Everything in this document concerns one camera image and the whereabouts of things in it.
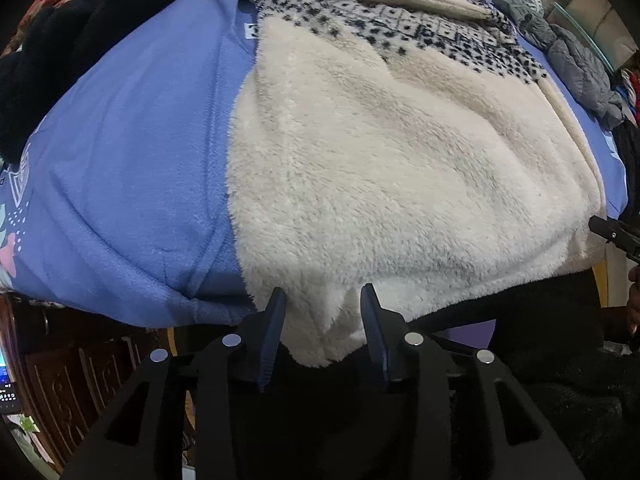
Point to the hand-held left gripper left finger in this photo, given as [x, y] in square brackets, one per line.
[272, 332]

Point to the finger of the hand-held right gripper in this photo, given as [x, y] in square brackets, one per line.
[617, 234]

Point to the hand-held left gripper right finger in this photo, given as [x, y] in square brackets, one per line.
[374, 327]

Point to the white fleece jacket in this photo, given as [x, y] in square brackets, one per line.
[400, 160]

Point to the pile of colourful clothes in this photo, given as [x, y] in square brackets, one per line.
[631, 95]

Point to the person's right hand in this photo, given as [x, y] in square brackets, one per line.
[635, 300]

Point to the purple floor mat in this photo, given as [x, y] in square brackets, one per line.
[470, 337]

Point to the person's black clothing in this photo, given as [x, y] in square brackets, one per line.
[550, 385]

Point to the grey puffer jacket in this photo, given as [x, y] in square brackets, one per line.
[575, 65]

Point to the glass table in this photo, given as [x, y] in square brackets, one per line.
[595, 25]

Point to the blue printed bedsheet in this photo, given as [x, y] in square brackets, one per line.
[140, 160]

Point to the smartphone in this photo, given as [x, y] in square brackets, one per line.
[7, 392]

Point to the dark navy fleece garment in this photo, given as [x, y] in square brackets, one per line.
[65, 45]

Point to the carved wooden bed frame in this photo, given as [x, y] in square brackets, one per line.
[75, 375]

